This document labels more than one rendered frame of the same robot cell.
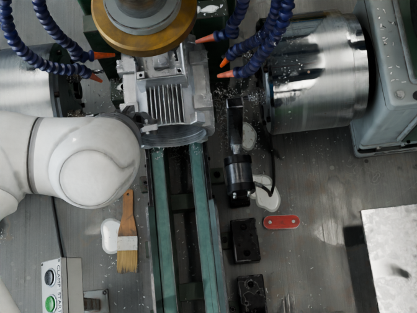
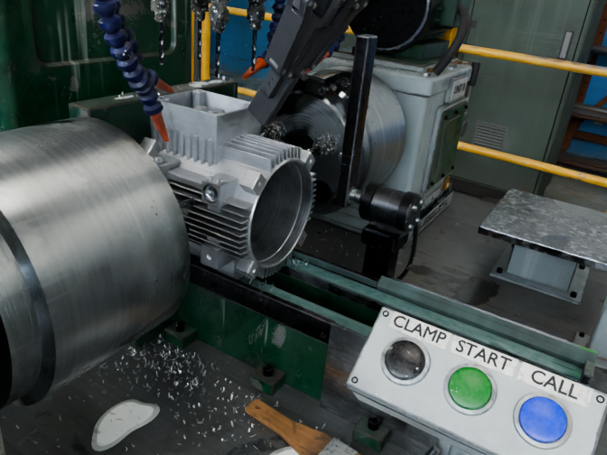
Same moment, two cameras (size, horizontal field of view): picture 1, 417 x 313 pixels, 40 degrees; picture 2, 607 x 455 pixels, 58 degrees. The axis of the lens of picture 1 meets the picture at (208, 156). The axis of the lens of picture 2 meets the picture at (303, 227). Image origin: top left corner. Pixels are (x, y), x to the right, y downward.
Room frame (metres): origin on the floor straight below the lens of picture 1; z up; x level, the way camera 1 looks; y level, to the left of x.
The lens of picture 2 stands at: (0.06, 0.68, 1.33)
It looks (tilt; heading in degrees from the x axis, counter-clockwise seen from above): 25 degrees down; 296
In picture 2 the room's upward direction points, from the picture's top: 6 degrees clockwise
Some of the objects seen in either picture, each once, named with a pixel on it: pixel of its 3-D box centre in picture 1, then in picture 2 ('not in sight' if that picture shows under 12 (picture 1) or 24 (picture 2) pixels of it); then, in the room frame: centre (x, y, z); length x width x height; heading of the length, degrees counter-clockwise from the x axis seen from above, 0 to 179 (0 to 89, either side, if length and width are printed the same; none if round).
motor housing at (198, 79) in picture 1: (167, 93); (226, 194); (0.49, 0.07, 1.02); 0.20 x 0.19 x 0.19; 177
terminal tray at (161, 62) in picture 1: (160, 58); (206, 126); (0.53, 0.06, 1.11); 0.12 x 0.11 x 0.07; 177
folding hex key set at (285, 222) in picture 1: (281, 222); not in sight; (0.19, -0.15, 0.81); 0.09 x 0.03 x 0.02; 82
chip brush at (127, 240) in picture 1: (127, 230); (313, 445); (0.24, 0.23, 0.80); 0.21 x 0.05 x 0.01; 172
